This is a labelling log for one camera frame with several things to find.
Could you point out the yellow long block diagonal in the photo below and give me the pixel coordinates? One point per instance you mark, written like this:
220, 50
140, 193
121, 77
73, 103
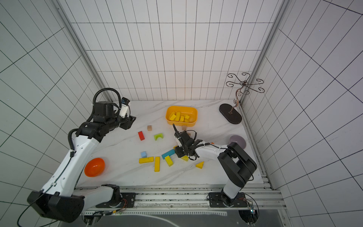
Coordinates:
178, 115

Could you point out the yellow short block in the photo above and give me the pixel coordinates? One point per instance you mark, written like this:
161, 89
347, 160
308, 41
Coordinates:
169, 161

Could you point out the purple bowl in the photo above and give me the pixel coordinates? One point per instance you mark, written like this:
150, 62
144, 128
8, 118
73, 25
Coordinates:
239, 140

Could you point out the green arch block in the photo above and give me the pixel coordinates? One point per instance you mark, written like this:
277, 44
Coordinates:
158, 136

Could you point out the orange bowl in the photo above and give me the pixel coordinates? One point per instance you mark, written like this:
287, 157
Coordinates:
94, 167

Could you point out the black metal hook stand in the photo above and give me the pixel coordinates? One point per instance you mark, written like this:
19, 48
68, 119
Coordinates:
245, 87

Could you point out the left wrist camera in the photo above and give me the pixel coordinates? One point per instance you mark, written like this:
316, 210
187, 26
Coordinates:
124, 107

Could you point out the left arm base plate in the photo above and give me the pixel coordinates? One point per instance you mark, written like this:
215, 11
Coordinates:
122, 201

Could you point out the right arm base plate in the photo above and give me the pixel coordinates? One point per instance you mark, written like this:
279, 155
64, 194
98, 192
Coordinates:
221, 200

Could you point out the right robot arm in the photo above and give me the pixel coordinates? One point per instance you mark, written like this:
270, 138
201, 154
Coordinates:
237, 164

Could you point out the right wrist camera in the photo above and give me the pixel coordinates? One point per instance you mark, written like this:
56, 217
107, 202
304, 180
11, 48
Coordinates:
177, 136

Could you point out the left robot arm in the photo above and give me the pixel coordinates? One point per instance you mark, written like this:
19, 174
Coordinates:
56, 200

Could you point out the aluminium rail frame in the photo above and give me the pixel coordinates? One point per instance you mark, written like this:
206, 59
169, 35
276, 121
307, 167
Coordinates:
192, 199

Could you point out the yellow triangle block right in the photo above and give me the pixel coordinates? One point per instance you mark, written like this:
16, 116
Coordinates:
200, 165

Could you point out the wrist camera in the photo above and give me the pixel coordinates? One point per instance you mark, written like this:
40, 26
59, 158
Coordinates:
177, 136
124, 107

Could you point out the teal long block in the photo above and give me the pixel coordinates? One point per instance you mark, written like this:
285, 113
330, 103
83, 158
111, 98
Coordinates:
169, 153

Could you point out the light blue small cube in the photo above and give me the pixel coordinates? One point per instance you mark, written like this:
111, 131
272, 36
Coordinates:
143, 154

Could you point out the red block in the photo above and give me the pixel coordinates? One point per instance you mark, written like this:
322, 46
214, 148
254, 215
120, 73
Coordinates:
141, 135

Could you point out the yellow plastic tub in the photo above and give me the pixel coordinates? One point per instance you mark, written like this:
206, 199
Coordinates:
192, 112

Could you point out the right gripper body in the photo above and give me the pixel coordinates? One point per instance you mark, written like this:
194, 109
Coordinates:
183, 141

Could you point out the yellow long block upright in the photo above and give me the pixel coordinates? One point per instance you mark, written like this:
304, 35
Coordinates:
157, 164

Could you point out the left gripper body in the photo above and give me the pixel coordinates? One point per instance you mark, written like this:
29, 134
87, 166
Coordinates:
125, 123

